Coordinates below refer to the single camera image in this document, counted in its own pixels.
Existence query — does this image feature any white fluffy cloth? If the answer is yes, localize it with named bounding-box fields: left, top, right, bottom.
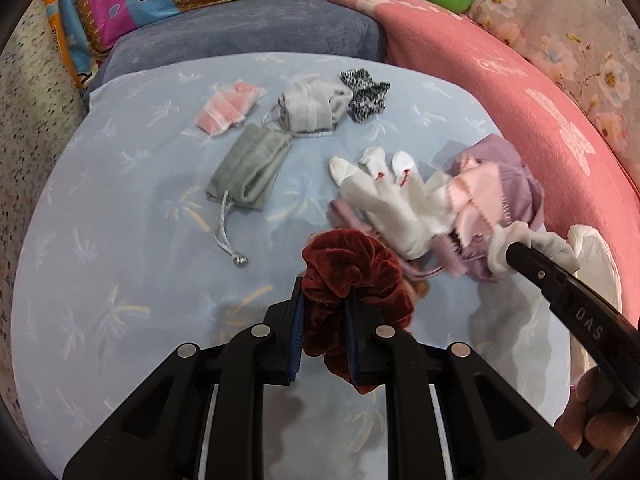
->
left=487, top=222, right=581, bottom=282

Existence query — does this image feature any white plastic bag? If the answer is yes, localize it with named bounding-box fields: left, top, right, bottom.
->
left=567, top=224, right=623, bottom=388

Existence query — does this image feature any floral blanket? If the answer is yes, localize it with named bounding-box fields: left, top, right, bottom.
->
left=460, top=0, right=640, bottom=161

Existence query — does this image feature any light grey folded cloth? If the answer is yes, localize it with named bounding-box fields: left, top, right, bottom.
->
left=262, top=74, right=353, bottom=139

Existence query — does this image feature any pale pink cloth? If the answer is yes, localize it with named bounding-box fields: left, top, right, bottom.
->
left=446, top=156, right=503, bottom=247

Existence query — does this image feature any white glove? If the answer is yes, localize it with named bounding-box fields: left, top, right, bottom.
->
left=329, top=147, right=458, bottom=261

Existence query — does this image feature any black and white knitted cloth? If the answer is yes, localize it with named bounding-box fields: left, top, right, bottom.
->
left=341, top=67, right=392, bottom=123

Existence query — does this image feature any grey drawstring pouch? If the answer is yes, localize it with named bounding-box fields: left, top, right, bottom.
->
left=206, top=125, right=293, bottom=269

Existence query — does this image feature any pink blanket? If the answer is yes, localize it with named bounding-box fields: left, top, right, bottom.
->
left=305, top=0, right=640, bottom=331

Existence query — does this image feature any dark red velvet scrunchie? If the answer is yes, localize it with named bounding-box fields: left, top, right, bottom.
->
left=301, top=228, right=416, bottom=378

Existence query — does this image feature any person's right hand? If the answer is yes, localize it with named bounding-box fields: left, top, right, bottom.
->
left=554, top=364, right=632, bottom=457

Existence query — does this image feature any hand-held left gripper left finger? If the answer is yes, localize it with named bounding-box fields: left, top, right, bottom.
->
left=62, top=276, right=305, bottom=480

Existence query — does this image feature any purple cloth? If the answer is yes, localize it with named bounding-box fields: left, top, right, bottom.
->
left=452, top=135, right=546, bottom=283

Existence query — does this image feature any blue-grey pillow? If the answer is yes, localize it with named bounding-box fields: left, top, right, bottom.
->
left=82, top=0, right=388, bottom=111

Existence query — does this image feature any speckled beige mat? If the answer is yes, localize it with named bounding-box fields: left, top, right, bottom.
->
left=0, top=0, right=92, bottom=411

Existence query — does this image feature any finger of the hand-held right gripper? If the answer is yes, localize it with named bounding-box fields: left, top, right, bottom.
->
left=506, top=242, right=563, bottom=301

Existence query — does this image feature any pink white folded cloth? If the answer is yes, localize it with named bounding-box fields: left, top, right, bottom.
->
left=196, top=81, right=266, bottom=138

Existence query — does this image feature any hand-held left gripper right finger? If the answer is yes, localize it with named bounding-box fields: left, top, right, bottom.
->
left=344, top=294, right=592, bottom=480

